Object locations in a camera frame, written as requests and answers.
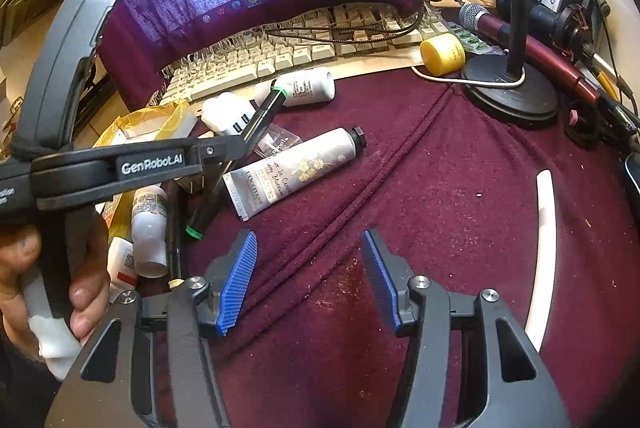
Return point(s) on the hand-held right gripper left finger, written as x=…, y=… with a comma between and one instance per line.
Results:
x=237, y=283

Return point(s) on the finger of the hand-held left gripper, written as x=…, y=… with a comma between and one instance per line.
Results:
x=222, y=146
x=215, y=175

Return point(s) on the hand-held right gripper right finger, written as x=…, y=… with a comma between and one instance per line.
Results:
x=380, y=278

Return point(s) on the white charger with ports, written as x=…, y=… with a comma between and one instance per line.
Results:
x=225, y=111

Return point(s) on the clear plastic box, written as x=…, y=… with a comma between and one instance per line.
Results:
x=282, y=141

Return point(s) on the black marker with green bands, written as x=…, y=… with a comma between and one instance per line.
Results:
x=267, y=106

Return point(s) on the floral hand cream tube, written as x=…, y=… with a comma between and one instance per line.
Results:
x=290, y=173

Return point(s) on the yellow taped tray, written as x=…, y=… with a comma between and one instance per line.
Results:
x=127, y=121

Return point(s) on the white bottle with red label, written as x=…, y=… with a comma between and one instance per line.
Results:
x=122, y=263

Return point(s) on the person's left hand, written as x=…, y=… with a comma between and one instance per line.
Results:
x=87, y=303

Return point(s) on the white bottle with green label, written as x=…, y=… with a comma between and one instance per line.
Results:
x=147, y=228

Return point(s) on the white bottle with text label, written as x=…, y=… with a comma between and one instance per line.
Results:
x=310, y=86

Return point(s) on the beige computer keyboard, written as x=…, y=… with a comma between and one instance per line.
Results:
x=300, y=53

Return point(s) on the cloth-covered computer monitor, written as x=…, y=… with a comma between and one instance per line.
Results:
x=150, y=33

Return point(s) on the white plastic strip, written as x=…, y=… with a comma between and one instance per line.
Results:
x=545, y=218

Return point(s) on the white paper tissue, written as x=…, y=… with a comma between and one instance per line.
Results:
x=55, y=350

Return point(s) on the black desk stand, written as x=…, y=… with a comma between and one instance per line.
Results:
x=510, y=96

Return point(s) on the yellow round jar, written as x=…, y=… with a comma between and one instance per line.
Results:
x=442, y=56

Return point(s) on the green pill blister pack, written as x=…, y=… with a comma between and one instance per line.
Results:
x=475, y=41

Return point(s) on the maroon handheld microphone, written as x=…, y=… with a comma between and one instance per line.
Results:
x=475, y=16

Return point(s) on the black round device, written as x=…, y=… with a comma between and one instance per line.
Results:
x=565, y=21

